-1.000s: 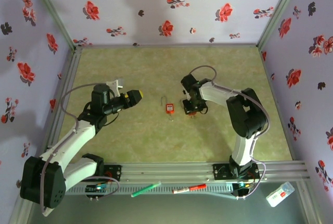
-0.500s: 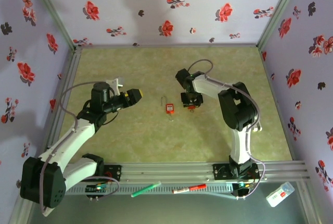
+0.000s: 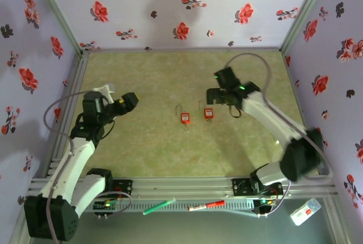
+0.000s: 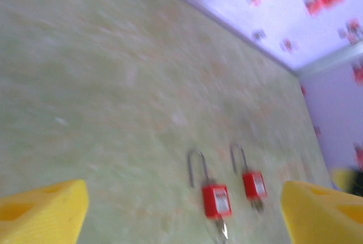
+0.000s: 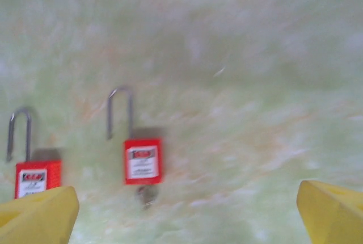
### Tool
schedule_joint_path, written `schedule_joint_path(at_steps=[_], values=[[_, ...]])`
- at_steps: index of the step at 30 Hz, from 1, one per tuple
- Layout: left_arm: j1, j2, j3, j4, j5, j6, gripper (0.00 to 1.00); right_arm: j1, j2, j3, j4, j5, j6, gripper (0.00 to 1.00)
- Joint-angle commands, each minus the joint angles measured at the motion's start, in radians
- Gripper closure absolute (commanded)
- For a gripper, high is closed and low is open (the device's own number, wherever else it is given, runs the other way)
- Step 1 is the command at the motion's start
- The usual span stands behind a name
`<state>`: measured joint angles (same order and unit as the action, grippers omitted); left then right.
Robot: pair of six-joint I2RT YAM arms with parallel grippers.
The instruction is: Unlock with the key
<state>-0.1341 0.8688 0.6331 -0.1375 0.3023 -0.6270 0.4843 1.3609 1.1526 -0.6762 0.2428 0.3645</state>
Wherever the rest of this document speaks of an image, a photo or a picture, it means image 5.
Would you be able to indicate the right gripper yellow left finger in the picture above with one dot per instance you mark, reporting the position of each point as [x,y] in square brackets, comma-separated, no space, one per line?
[42,218]

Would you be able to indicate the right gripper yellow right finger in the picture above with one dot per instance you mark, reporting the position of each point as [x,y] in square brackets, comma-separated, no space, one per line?
[334,218]

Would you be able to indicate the red padlock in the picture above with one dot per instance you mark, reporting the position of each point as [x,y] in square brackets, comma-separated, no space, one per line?
[143,161]
[37,176]

